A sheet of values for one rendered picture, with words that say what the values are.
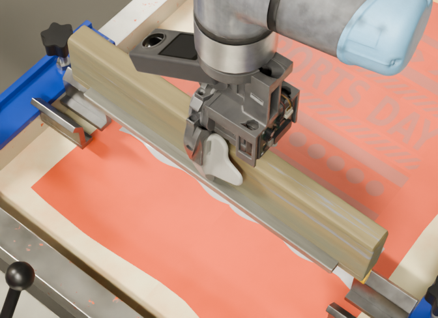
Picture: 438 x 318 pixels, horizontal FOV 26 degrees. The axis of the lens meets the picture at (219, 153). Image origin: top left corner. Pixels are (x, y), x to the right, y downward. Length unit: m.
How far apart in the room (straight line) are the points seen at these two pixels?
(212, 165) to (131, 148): 0.24
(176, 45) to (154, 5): 0.39
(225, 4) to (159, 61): 0.17
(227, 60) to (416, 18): 0.18
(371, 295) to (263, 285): 0.13
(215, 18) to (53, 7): 1.91
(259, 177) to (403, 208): 0.26
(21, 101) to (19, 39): 1.41
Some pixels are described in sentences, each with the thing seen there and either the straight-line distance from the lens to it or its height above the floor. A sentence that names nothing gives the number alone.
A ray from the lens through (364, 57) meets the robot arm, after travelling 0.73.
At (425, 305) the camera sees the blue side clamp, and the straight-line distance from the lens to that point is 1.07.
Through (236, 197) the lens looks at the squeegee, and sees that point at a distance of 1.02.
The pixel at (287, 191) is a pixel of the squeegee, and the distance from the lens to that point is 0.95.
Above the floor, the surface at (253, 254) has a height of 0.95.
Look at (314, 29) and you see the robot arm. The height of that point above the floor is 1.40.
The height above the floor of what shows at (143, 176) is 0.95.
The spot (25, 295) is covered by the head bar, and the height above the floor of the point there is 1.04.
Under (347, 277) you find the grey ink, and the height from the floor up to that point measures 0.96.
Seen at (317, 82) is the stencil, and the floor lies 0.95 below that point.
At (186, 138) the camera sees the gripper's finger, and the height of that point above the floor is 1.18.
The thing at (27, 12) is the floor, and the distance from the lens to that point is 2.68.
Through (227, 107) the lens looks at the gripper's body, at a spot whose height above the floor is 1.23.
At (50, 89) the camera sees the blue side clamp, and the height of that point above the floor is 1.00.
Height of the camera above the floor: 1.95
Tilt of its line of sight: 57 degrees down
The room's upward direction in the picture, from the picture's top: straight up
